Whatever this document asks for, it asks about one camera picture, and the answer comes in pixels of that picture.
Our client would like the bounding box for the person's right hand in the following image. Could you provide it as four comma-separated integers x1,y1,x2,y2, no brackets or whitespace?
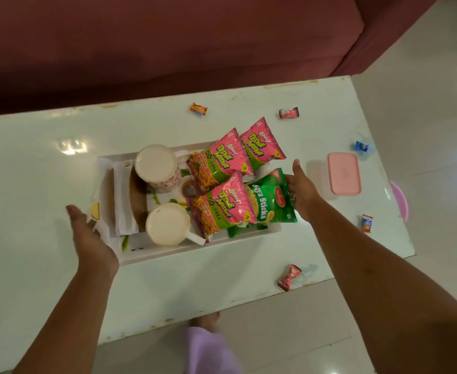
285,159,323,223

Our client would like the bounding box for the person's left hand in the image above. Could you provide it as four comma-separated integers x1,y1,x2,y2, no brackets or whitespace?
66,205,119,277

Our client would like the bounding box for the white printed serving tray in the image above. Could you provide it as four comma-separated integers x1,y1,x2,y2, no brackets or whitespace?
93,141,282,266

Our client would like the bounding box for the person's left forearm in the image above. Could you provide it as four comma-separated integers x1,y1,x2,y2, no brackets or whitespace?
12,265,119,374

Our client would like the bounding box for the person's right forearm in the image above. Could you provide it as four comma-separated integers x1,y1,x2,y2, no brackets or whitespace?
307,200,457,374

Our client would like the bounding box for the green snack packet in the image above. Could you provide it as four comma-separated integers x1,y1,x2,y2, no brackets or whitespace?
247,168,298,225

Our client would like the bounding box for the pink snack packet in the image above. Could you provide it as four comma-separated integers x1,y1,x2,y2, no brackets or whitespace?
187,171,258,241
240,117,287,172
186,128,254,192

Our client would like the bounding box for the clear box with pink lid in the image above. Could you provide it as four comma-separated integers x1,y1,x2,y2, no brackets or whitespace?
320,152,362,200

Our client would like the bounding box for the white paper napkin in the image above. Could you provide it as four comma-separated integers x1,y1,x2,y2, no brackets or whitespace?
113,160,140,237

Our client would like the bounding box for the plain white cup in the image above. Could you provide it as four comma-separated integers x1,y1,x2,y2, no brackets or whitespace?
145,202,206,247

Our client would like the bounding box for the white cup with floral print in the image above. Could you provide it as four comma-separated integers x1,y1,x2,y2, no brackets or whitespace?
134,144,192,193

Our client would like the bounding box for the pink plastic stool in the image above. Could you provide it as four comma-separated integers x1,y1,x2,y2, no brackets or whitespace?
389,181,409,223

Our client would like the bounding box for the person's foot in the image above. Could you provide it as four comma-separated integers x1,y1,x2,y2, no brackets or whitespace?
191,312,221,334

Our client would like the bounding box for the maroon sofa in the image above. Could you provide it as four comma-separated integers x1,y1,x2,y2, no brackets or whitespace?
0,0,442,118

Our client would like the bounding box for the lavender trouser leg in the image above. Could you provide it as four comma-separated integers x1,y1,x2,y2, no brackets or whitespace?
185,326,241,374

